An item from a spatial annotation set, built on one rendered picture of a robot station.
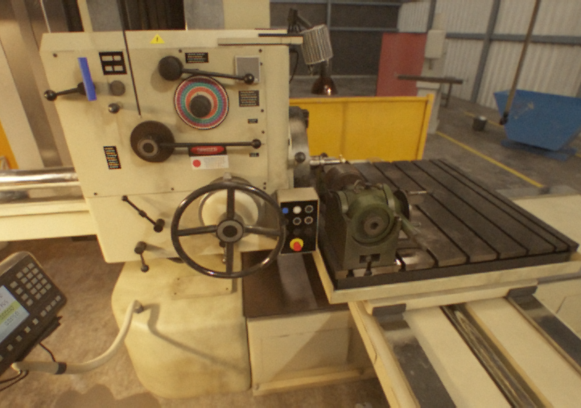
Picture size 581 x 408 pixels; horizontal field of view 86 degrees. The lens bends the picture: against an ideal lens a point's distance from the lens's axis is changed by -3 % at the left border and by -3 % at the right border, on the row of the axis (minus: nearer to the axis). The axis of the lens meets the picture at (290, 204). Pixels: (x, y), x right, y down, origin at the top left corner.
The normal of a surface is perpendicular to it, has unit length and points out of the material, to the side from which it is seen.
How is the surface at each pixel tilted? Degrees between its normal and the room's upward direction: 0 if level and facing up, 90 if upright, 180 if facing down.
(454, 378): 0
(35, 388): 0
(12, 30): 90
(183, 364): 90
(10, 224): 90
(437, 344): 0
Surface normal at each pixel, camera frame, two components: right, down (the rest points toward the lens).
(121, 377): 0.00, -0.88
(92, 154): 0.15, 0.47
